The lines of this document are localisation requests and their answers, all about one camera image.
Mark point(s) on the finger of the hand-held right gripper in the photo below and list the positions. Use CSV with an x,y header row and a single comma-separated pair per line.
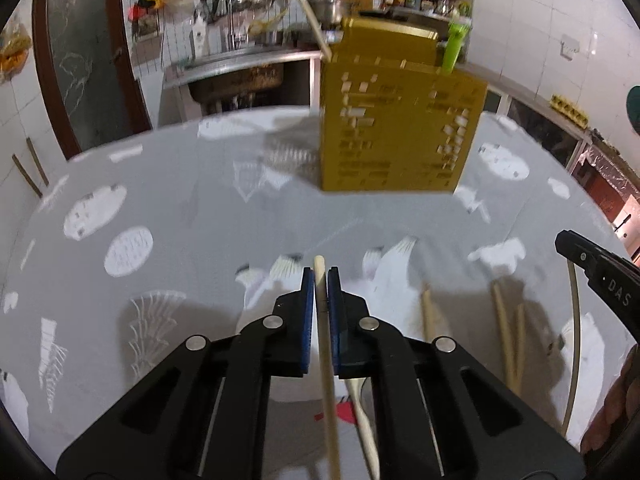
x,y
600,270

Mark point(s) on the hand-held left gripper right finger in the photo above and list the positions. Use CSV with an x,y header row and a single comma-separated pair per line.
x,y
334,320

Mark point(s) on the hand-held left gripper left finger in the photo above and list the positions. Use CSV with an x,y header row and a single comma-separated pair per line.
x,y
307,320

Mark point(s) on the wooden chopstick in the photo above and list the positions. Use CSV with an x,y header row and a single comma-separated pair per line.
x,y
326,400
312,20
575,320
502,325
428,315

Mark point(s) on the gold perforated utensil holder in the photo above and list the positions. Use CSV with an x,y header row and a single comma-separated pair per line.
x,y
400,125

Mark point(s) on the person's right hand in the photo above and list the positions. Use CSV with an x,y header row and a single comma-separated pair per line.
x,y
617,400

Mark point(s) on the grey printed tablecloth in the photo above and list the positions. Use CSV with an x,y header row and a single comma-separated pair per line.
x,y
200,220

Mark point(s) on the yellow egg carton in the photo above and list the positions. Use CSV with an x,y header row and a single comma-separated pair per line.
x,y
569,109

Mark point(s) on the steel sink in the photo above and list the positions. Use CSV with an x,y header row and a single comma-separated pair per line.
x,y
235,82

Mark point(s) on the green frog utensil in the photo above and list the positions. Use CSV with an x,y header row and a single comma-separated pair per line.
x,y
455,45

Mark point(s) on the white soap bottle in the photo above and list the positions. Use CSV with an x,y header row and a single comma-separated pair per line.
x,y
199,37

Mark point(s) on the small steel kettle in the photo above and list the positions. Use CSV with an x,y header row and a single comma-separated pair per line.
x,y
442,7

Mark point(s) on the thin bamboo stick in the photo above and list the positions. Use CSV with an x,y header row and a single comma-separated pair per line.
x,y
26,175
40,165

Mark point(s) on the steel pot with lid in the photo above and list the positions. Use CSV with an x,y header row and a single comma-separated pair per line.
x,y
327,10

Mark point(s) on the brown framed glass door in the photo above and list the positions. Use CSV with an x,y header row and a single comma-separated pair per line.
x,y
85,60

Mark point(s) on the yellow hanging bag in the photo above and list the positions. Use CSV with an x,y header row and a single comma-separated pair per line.
x,y
14,52

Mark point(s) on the white wall socket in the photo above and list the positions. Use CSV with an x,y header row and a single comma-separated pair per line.
x,y
569,47

